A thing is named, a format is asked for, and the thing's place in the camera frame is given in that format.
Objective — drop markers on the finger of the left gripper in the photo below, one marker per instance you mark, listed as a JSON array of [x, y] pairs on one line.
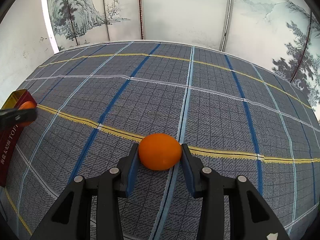
[[9, 118]]

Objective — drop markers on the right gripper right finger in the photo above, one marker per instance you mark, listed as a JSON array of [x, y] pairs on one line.
[[249, 214]]

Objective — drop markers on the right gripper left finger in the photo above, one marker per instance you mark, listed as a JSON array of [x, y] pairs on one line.
[[70, 215]]

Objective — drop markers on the orange mandarin with stem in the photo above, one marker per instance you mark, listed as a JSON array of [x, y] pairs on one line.
[[27, 106]]

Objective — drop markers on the smooth orange mandarin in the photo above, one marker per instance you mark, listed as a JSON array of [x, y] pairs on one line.
[[159, 151]]

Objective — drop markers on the gold red toffee tin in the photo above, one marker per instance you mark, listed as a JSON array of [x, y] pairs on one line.
[[9, 137]]

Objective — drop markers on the blue plaid tablecloth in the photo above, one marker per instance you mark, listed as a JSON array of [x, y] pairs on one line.
[[95, 102]]

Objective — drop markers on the landscape painted folding screen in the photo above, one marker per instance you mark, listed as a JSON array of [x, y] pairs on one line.
[[279, 35]]

